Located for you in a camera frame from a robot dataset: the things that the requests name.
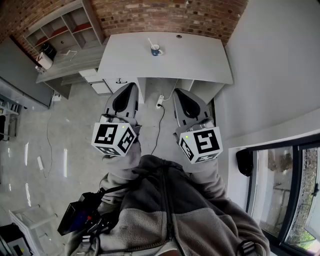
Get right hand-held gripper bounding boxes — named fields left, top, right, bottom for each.
left=173, top=89, right=224, bottom=165

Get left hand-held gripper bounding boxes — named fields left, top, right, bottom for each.
left=91, top=83, right=143, bottom=158

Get blue mug with spoon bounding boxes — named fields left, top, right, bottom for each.
left=150, top=44, right=164, bottom=57

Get person's left forearm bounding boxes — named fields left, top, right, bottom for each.
left=99, top=136, right=143, bottom=183

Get person's right forearm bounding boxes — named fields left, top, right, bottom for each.
left=188, top=156, right=227, bottom=201

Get white desk drawer cabinet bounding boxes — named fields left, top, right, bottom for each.
left=103, top=76, right=147, bottom=105

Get white desk side cabinet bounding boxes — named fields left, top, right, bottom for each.
left=191, top=79, right=226, bottom=106

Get grey wooden sideboard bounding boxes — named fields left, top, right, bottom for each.
left=35, top=37, right=111, bottom=101

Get black speaker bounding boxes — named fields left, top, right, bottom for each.
left=235, top=148, right=254, bottom=177

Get white bucket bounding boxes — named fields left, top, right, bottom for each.
left=37, top=51, right=54, bottom=70

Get black kitchen appliance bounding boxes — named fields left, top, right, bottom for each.
left=39, top=42, right=57, bottom=61

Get wooden shelf unit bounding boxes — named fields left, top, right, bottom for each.
left=23, top=0, right=106, bottom=55

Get metal rack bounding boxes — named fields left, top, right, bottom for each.
left=0, top=93, right=21, bottom=141

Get person's grey fleece jacket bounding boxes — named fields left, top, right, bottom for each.
left=63, top=154, right=272, bottom=256

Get black battery pack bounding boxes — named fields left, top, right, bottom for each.
left=57, top=187, right=111, bottom=237

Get black equipment case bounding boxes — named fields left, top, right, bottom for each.
left=0, top=223, right=34, bottom=256

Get white power cable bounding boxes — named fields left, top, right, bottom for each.
left=162, top=78, right=180, bottom=101

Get black power cable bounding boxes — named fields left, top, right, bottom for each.
left=149, top=104, right=166, bottom=156

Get white drawer pedestal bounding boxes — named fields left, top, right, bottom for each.
left=78, top=67, right=112, bottom=96

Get white charger cable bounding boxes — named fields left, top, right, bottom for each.
left=59, top=49, right=78, bottom=62

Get thin white cable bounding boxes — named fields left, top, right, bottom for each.
left=42, top=99, right=55, bottom=179

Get black shoulder strap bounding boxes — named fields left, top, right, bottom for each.
left=99, top=174, right=141, bottom=199

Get black window frame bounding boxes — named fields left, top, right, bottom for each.
left=246, top=139, right=320, bottom=256

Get white metal frame chair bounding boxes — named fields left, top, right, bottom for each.
left=8, top=203, right=59, bottom=256

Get grey backpack strap buckle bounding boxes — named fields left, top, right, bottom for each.
left=238, top=239, right=256, bottom=256

